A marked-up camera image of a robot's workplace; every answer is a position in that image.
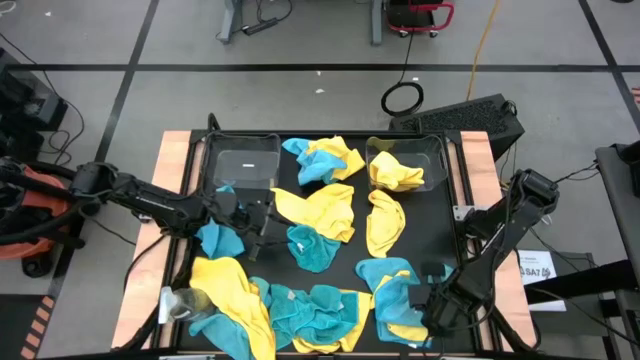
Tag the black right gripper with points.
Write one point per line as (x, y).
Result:
(450, 307)

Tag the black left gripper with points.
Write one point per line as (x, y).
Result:
(250, 215)

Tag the light blue microfiber towel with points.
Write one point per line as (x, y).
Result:
(220, 335)
(315, 167)
(385, 267)

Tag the yellow microfiber towel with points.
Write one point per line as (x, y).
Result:
(320, 210)
(364, 312)
(407, 332)
(395, 172)
(225, 285)
(385, 225)
(335, 147)

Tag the teal microfiber towel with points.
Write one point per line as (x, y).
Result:
(285, 315)
(325, 320)
(312, 250)

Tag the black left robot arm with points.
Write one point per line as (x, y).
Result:
(150, 200)

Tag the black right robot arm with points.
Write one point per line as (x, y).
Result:
(475, 275)

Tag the clear plastic basket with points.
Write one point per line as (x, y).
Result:
(430, 150)
(245, 170)

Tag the white paper sign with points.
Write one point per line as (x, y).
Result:
(542, 295)

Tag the black perforated computer case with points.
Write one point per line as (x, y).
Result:
(460, 117)

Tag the dark grey side table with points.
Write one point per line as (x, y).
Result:
(620, 200)

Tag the black power strip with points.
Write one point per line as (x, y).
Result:
(260, 26)

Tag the grey desk leg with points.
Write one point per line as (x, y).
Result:
(376, 22)
(230, 20)

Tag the black equipment stack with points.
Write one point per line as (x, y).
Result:
(30, 107)

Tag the red-framed black cart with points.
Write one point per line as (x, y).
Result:
(400, 12)

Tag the black clamp mount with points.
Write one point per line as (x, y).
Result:
(213, 124)

